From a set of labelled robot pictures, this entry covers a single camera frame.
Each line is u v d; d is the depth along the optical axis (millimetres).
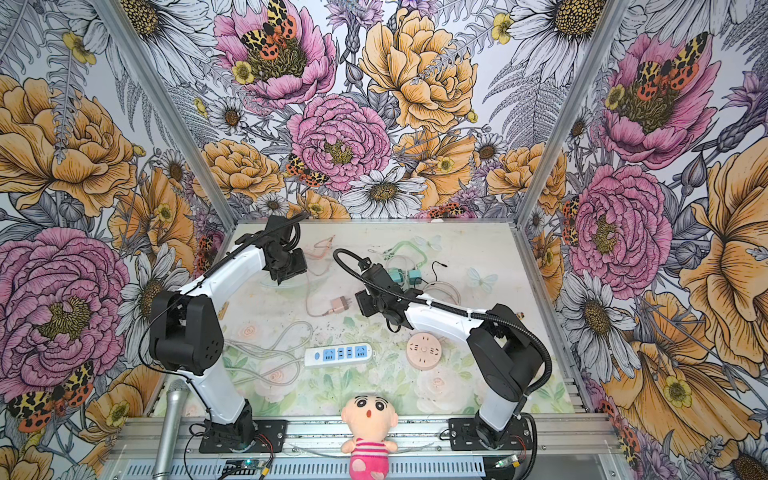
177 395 778
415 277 1022
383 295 675
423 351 857
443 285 1024
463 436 739
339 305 967
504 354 459
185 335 486
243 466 711
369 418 698
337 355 852
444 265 1082
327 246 1127
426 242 1159
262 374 845
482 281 1048
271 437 745
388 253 1120
